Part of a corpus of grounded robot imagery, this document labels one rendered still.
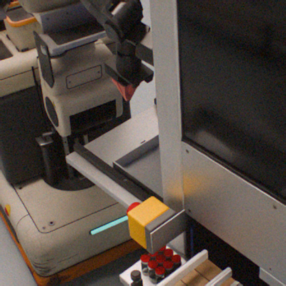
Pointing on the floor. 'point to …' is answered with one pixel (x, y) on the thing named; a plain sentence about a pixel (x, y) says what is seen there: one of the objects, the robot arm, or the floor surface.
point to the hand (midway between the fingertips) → (127, 96)
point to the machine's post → (170, 110)
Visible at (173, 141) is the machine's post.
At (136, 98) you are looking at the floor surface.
